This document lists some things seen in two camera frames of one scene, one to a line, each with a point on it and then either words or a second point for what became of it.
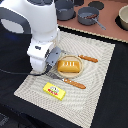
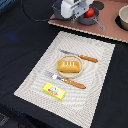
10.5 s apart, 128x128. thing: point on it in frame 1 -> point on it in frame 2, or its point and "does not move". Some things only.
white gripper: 43,53 -> 72,9
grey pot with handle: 89,16 does not move
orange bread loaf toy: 68,66 does not move
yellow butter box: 55,91 does not move
